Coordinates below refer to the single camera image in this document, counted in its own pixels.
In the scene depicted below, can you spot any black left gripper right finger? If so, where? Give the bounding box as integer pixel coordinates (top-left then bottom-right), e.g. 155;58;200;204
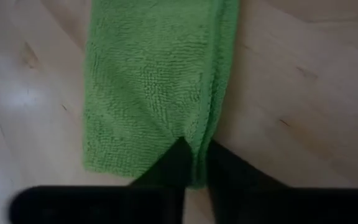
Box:
208;139;291;191

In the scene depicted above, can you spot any green microfiber towel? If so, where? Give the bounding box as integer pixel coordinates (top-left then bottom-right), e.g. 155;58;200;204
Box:
82;0;241;189

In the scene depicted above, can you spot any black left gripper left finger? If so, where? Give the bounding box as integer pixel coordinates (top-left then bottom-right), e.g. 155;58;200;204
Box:
130;136;195;191

